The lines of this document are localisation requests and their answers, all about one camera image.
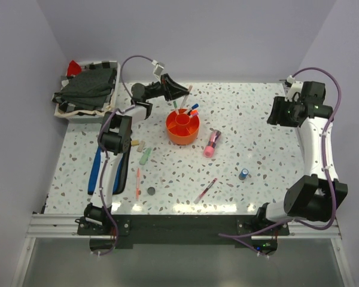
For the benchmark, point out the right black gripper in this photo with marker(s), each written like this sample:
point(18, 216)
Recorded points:
point(276, 116)

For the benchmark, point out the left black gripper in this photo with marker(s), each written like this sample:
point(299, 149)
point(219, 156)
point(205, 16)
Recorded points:
point(170, 93)

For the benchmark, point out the peach capped white marker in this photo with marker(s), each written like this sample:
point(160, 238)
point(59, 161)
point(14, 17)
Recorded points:
point(186, 97)

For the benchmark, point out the blue capped white marker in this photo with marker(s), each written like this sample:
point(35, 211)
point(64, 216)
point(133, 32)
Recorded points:
point(188, 111)

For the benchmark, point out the orange black highlighter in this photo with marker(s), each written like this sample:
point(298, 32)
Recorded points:
point(194, 115)

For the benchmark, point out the green capped white marker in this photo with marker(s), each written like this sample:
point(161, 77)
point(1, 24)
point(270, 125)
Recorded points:
point(176, 107)

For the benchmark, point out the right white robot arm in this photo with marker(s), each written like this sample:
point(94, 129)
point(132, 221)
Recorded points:
point(318, 193)

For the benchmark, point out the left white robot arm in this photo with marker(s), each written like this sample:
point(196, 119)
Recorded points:
point(114, 141)

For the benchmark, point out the orange round desk organizer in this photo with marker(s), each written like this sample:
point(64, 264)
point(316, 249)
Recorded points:
point(181, 129)

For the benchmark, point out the beige speckled eraser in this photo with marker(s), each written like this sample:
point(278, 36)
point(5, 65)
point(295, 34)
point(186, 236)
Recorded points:
point(141, 146)

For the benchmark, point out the blue round stamp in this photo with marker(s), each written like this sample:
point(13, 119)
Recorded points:
point(243, 174)

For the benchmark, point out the mint green highlighter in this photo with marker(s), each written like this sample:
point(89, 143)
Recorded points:
point(145, 156)

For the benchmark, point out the white bin with dark cloth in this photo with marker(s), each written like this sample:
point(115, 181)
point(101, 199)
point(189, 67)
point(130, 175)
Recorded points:
point(88, 94)

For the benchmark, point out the red clear pen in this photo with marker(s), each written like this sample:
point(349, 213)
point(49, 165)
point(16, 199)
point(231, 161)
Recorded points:
point(199, 197)

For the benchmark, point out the orange pink pen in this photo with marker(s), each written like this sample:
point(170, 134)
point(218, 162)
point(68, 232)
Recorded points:
point(138, 175)

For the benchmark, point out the red cloth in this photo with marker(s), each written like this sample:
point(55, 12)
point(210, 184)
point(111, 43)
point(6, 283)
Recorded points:
point(73, 69)

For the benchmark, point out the grey round sharpener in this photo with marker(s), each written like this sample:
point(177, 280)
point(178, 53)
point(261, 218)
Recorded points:
point(151, 191)

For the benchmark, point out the blue fabric pencil pouch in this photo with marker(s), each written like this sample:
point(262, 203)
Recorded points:
point(115, 178)

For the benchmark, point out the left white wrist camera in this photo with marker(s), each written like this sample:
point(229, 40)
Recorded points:
point(158, 68)

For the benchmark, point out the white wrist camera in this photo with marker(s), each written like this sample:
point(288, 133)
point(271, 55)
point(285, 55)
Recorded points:
point(294, 89)
point(158, 68)

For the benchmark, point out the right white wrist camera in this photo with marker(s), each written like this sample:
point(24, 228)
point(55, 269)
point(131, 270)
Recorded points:
point(294, 89)

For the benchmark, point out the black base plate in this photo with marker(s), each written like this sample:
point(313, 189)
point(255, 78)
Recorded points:
point(164, 230)

